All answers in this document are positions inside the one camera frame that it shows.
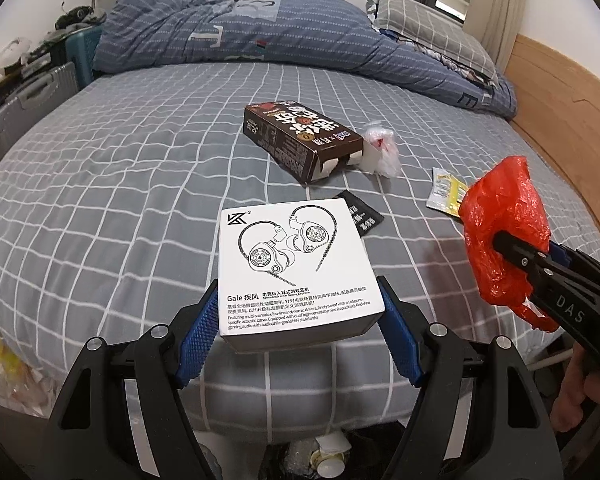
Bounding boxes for printed white cloth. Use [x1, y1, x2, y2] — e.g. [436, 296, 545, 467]
[420, 45, 501, 96]

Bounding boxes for teal suitcase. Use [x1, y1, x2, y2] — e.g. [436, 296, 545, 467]
[65, 25, 103, 88]

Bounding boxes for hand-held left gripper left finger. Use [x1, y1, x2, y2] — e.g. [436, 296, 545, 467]
[47, 275, 226, 480]

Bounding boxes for blue striped quilt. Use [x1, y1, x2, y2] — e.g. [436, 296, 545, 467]
[92, 0, 518, 121]

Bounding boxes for pile of small boxes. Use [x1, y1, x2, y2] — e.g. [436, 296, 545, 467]
[0, 35, 66, 111]

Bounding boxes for black tangled cables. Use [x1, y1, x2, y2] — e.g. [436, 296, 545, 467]
[55, 5, 106, 31]

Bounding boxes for brown cookie box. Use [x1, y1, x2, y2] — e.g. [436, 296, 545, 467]
[243, 101, 365, 187]

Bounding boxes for red plastic bag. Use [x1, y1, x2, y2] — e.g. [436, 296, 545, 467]
[459, 156, 558, 332]

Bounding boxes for white plush toy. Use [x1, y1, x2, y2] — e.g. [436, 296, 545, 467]
[0, 37, 31, 81]

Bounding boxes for black lined trash bin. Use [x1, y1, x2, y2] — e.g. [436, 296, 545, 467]
[260, 420, 416, 480]

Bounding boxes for beige curtain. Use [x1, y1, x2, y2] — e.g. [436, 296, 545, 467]
[462, 0, 518, 81]

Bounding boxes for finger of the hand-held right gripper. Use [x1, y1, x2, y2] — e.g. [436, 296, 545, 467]
[550, 242, 596, 281]
[495, 230, 556, 286]

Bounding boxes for person's right hand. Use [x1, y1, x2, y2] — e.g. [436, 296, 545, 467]
[550, 347, 600, 436]

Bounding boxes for small clear plastic bag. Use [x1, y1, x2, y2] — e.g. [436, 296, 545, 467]
[361, 121, 402, 178]

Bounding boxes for grey suitcase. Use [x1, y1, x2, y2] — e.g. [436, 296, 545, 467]
[0, 62, 78, 173]

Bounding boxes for white cable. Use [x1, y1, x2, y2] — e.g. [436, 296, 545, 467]
[527, 350, 576, 368]

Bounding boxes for black printed sachet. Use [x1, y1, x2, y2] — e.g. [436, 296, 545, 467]
[334, 191, 385, 237]

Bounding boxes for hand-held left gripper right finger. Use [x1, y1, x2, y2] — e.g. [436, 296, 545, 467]
[375, 275, 566, 480]

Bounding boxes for yellow sachet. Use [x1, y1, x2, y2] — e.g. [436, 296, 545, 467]
[426, 167, 470, 218]

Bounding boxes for white earphone box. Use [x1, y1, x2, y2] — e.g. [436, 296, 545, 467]
[217, 197, 385, 353]

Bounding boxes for wooden headboard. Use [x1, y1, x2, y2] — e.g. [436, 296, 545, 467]
[505, 34, 600, 271]

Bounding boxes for grey checked pillow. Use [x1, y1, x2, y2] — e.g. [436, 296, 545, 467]
[372, 0, 498, 81]

